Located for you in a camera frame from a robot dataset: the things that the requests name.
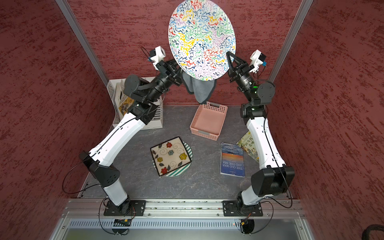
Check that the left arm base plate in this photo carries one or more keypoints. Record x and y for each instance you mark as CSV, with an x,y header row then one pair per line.
x,y
128,208

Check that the yellow illustrated book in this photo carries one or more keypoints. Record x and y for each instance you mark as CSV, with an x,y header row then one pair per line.
x,y
124,106

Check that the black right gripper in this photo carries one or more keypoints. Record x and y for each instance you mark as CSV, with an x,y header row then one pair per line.
x,y
238,70

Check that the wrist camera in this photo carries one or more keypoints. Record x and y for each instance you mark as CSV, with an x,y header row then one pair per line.
x,y
257,59
156,56

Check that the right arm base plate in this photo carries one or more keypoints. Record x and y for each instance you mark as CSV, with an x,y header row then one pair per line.
x,y
236,209

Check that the square floral plate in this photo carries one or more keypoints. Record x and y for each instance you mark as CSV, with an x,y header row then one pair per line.
x,y
171,156

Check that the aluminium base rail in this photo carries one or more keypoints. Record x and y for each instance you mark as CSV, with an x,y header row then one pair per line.
x,y
182,209

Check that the white file organiser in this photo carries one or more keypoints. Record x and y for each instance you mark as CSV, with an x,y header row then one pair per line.
x,y
115,89

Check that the aluminium corner post left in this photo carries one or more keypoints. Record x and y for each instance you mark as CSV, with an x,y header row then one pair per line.
x,y
80,35

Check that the colourful speckled round plate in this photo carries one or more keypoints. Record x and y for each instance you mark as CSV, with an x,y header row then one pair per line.
x,y
200,34

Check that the pink perforated plastic basket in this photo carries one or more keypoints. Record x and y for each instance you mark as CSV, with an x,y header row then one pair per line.
x,y
209,120

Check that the children's picture book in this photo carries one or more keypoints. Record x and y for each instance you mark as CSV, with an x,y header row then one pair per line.
x,y
248,145

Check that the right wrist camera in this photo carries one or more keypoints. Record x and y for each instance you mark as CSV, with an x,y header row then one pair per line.
x,y
257,59

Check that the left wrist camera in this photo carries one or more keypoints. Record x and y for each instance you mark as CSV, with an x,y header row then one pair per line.
x,y
156,56

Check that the aluminium corner post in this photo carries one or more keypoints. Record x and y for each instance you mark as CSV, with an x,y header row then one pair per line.
x,y
80,35
294,29

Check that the green white striped round plate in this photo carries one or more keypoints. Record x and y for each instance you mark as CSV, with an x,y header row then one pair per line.
x,y
180,168

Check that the aluminium corner post right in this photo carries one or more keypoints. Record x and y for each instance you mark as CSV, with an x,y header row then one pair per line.
x,y
294,29

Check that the blue old man sea book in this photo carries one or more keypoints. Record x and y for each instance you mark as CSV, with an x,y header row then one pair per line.
x,y
232,160

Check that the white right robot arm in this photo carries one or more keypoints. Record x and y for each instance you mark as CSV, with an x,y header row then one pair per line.
x,y
274,176

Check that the green grey microfibre cloth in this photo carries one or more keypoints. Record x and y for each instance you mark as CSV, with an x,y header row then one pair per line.
x,y
202,90

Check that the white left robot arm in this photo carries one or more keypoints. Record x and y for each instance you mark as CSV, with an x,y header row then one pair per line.
x,y
99,160

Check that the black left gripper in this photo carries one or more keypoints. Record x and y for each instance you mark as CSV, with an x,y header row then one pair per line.
x,y
167,69

